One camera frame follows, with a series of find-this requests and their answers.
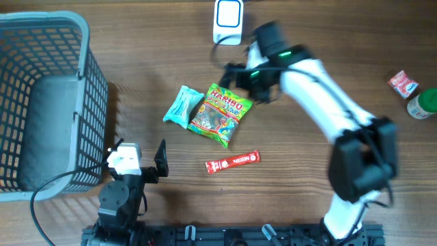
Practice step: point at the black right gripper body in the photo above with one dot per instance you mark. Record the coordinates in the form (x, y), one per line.
(258, 79)

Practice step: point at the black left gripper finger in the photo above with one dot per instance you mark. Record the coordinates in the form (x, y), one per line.
(113, 149)
(161, 160)

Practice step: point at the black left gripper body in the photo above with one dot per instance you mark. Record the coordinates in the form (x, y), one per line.
(149, 175)

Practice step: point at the green gummy candy bag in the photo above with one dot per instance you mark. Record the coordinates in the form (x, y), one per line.
(220, 114)

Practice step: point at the light teal tissue pack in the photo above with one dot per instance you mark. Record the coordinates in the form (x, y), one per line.
(186, 100)

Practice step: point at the red coffee stick sachet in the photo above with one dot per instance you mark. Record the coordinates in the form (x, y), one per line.
(243, 159)

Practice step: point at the red snack packet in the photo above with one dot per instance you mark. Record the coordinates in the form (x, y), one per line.
(403, 84)

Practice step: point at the green lid white jar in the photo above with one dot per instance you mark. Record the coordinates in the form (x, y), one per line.
(423, 105)

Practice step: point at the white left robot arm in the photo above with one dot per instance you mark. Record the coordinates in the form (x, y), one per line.
(121, 199)

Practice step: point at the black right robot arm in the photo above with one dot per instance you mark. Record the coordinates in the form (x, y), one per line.
(364, 155)

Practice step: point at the white barcode scanner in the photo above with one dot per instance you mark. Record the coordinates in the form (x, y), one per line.
(228, 20)

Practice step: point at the grey plastic shopping basket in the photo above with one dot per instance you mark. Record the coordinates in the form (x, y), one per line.
(54, 100)

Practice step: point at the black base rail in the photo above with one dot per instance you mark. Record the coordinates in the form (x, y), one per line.
(293, 235)

